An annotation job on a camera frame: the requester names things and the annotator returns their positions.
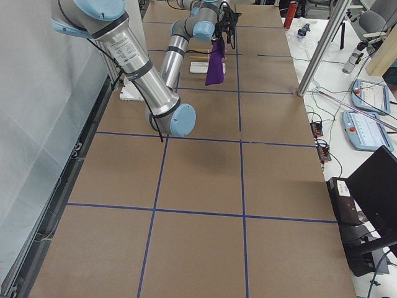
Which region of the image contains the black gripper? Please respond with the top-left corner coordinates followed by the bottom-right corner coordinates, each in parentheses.
top-left (214, 1), bottom-right (242, 50)

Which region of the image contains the purple towel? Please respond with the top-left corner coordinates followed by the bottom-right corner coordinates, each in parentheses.
top-left (205, 39), bottom-right (225, 86)

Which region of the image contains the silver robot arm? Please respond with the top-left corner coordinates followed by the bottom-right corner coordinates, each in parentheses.
top-left (51, 1), bottom-right (196, 137)
top-left (160, 1), bottom-right (241, 89)

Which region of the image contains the shorter wooden rack rod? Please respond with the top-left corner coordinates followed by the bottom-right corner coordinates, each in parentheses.
top-left (189, 55), bottom-right (210, 61)

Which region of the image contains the red cylinder tube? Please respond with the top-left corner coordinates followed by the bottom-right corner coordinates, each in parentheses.
top-left (283, 1), bottom-right (298, 30)

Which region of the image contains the clear water bottle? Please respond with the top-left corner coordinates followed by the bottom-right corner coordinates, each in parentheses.
top-left (342, 41), bottom-right (368, 74)

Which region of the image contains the far teach pendant tablet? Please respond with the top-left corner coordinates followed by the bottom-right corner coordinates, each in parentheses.
top-left (352, 79), bottom-right (391, 115)

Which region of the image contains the teach pendant tablet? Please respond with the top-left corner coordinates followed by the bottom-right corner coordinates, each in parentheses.
top-left (342, 111), bottom-right (394, 151)
top-left (352, 79), bottom-right (391, 115)

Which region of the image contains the near teach pendant tablet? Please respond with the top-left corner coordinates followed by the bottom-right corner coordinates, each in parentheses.
top-left (342, 111), bottom-right (394, 151)

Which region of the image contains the black monitor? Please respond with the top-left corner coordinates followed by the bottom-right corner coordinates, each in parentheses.
top-left (346, 145), bottom-right (396, 237)

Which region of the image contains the aluminium frame post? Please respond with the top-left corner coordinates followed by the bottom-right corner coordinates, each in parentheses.
top-left (297, 0), bottom-right (352, 97)

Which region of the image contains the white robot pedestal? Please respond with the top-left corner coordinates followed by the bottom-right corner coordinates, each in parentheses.
top-left (120, 74), bottom-right (144, 102)

